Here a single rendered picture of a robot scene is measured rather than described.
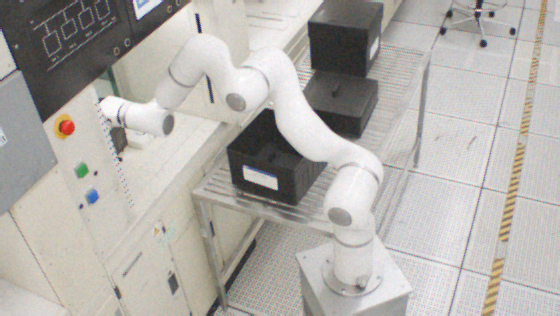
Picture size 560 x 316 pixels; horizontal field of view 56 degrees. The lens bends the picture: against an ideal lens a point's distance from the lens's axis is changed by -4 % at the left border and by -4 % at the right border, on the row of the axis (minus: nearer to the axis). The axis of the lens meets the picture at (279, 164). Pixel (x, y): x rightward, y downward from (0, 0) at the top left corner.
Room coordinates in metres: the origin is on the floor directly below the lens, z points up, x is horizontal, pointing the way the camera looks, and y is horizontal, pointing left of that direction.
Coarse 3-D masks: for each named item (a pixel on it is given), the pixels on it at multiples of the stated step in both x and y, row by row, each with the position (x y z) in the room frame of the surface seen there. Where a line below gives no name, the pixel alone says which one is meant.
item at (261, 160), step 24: (264, 120) 1.73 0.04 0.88; (240, 144) 1.59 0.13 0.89; (264, 144) 1.71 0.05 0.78; (288, 144) 1.69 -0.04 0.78; (240, 168) 1.48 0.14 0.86; (264, 168) 1.43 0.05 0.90; (288, 168) 1.56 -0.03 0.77; (312, 168) 1.47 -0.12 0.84; (264, 192) 1.43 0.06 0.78; (288, 192) 1.38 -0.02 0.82
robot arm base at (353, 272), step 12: (372, 240) 1.02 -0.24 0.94; (336, 252) 1.03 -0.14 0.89; (348, 252) 1.00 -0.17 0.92; (360, 252) 1.00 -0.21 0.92; (372, 252) 1.03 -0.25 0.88; (324, 264) 1.09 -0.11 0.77; (336, 264) 1.03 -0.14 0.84; (348, 264) 1.00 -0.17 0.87; (360, 264) 1.00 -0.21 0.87; (372, 264) 1.04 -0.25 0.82; (324, 276) 1.04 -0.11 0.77; (336, 276) 1.03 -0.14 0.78; (348, 276) 1.00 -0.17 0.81; (360, 276) 1.00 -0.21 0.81; (372, 276) 1.03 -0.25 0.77; (336, 288) 1.00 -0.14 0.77; (348, 288) 0.99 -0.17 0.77; (360, 288) 0.99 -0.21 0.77; (372, 288) 0.98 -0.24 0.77
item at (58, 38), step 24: (72, 0) 1.28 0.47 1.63; (96, 0) 1.35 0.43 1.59; (24, 24) 1.14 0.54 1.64; (48, 24) 1.20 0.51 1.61; (72, 24) 1.26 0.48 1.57; (96, 24) 1.33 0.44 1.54; (48, 48) 1.18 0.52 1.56; (72, 48) 1.24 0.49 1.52; (48, 72) 1.16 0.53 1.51; (120, 168) 1.26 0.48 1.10; (168, 240) 1.35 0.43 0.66; (240, 264) 1.72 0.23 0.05
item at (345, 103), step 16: (320, 80) 2.01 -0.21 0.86; (336, 80) 1.99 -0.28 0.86; (352, 80) 1.98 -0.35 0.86; (368, 80) 1.97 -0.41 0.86; (304, 96) 1.90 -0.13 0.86; (320, 96) 1.88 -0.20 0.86; (336, 96) 1.87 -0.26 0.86; (352, 96) 1.86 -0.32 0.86; (368, 96) 1.85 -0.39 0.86; (320, 112) 1.79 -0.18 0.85; (336, 112) 1.76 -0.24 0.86; (352, 112) 1.75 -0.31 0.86; (368, 112) 1.83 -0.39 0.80; (336, 128) 1.76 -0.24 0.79; (352, 128) 1.73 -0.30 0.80
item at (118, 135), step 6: (108, 126) 1.51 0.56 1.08; (120, 126) 1.57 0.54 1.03; (114, 132) 1.53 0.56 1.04; (120, 132) 1.56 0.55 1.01; (114, 138) 1.53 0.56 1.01; (120, 138) 1.56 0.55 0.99; (126, 138) 1.58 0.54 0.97; (114, 144) 1.52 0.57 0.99; (120, 144) 1.55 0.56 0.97; (126, 144) 1.58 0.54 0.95; (120, 150) 1.54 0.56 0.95
